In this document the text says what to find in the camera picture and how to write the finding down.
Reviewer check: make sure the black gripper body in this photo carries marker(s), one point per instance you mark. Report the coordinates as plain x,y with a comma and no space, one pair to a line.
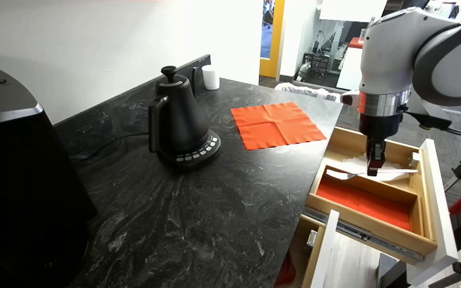
379,125

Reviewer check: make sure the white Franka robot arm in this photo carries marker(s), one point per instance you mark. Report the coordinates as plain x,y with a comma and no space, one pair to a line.
390,53

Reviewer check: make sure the orange drawer liner cloth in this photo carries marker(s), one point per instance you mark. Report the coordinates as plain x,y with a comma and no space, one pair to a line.
363,205

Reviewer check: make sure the wooden drawer with white front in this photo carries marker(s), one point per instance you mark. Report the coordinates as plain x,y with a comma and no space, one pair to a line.
435,201

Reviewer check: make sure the small wooden drawer white front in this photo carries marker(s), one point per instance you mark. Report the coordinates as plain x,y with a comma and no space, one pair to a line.
323,256

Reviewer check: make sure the white paper napkin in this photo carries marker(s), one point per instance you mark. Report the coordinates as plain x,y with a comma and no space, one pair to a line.
398,173

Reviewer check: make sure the white cabinet with red top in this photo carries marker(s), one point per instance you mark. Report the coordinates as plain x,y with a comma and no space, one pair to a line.
349,69

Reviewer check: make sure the trash bin with plastic liner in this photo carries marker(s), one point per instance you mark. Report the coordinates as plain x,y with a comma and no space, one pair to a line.
307,91

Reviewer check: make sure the orange cloth napkin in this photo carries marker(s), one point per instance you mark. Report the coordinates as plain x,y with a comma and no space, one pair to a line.
272,128

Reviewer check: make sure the white mug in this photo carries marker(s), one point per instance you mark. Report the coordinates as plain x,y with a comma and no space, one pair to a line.
209,78

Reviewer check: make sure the black gooseneck electric kettle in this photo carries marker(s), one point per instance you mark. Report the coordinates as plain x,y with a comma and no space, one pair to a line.
182,121

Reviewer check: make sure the large black kitchen appliance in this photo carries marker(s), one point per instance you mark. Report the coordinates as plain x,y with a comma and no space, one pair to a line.
22,185

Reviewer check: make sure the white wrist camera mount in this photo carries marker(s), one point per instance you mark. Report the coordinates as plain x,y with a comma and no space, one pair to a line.
350,97

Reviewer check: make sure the metal drawer slide rail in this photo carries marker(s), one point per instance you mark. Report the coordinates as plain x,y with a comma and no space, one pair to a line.
358,230

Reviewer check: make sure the yellow door frame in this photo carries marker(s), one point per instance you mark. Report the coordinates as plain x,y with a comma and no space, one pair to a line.
272,37

